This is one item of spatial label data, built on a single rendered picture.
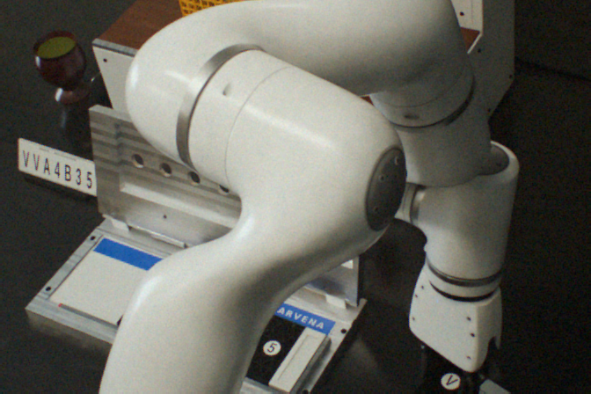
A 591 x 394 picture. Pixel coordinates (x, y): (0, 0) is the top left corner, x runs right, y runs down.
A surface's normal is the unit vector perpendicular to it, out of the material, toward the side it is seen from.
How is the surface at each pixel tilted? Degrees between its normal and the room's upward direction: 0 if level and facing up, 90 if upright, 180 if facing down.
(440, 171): 108
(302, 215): 53
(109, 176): 74
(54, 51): 0
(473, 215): 81
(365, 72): 96
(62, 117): 0
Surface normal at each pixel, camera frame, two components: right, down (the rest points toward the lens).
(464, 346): -0.68, 0.41
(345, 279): -0.51, 0.43
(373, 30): 0.20, 0.33
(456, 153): 0.36, 0.77
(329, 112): 0.01, -0.67
